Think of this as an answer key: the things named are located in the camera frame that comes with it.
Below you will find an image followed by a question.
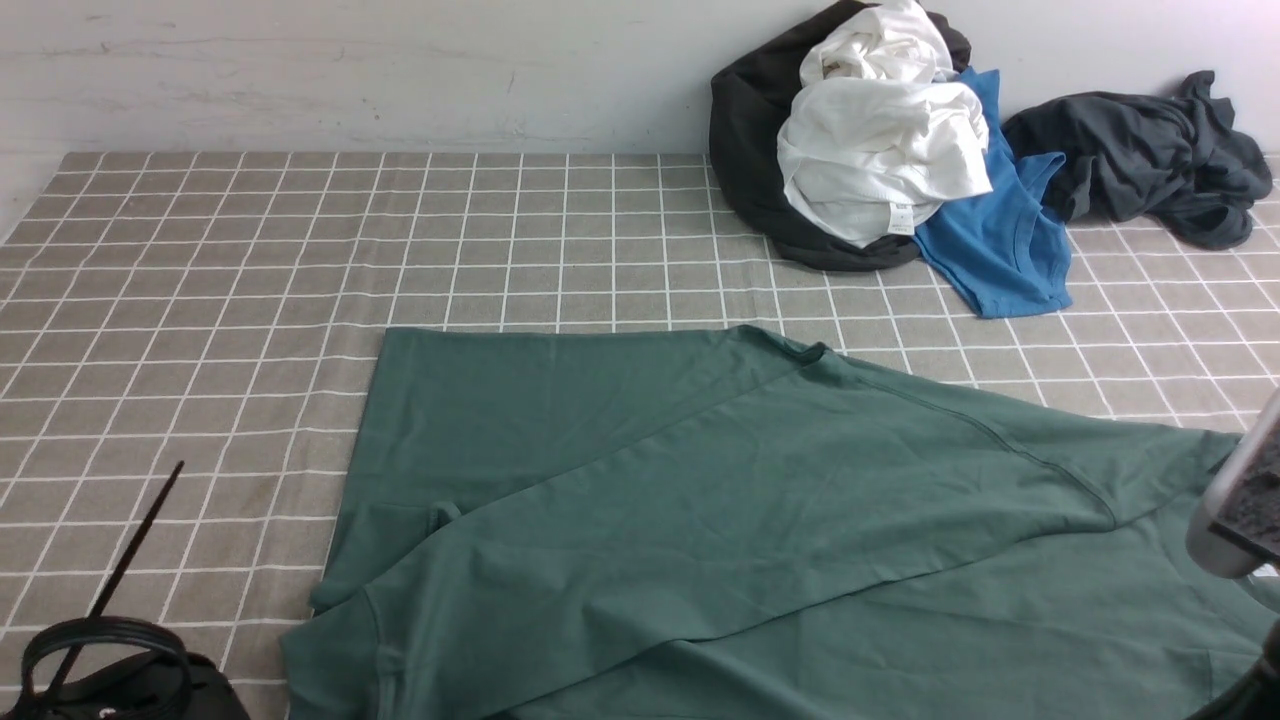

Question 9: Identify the green long-sleeved shirt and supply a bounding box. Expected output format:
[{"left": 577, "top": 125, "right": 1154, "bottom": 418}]
[{"left": 282, "top": 325, "right": 1277, "bottom": 719}]

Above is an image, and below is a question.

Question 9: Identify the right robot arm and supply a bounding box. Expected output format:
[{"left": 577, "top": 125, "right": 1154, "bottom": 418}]
[{"left": 1185, "top": 392, "right": 1279, "bottom": 719}]

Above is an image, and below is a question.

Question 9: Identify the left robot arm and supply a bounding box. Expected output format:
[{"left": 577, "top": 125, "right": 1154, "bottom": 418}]
[{"left": 45, "top": 651, "right": 250, "bottom": 719}]

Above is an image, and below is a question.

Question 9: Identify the black garment under white shirt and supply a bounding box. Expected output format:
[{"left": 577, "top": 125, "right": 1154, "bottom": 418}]
[{"left": 708, "top": 1, "right": 972, "bottom": 272}]

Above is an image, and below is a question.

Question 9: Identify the white shirt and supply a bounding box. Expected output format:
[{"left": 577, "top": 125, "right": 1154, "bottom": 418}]
[{"left": 777, "top": 1, "right": 992, "bottom": 247}]

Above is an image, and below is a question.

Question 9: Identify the blue shirt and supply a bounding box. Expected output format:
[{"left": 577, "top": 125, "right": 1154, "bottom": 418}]
[{"left": 914, "top": 68, "right": 1073, "bottom": 319}]

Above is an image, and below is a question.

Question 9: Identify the dark grey crumpled shirt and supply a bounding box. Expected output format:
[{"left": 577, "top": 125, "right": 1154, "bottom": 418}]
[{"left": 1002, "top": 70, "right": 1274, "bottom": 251}]

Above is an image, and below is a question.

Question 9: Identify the grey checkered tablecloth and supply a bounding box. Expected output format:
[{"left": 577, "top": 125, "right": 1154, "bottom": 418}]
[{"left": 1, "top": 152, "right": 1279, "bottom": 719}]

